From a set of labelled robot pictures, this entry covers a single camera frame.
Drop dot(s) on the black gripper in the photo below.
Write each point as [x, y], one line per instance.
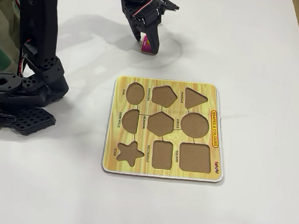
[147, 21]

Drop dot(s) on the pink rectangle piece yellow pin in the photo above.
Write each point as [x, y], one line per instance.
[145, 46]

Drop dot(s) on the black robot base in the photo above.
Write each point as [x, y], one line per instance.
[35, 129]

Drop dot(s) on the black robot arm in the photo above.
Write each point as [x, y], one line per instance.
[39, 19]

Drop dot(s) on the wooden shape puzzle board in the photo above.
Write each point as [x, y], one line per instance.
[179, 111]

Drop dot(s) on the olive floral fabric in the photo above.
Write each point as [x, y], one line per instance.
[2, 17]

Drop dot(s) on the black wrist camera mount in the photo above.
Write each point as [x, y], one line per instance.
[169, 5]

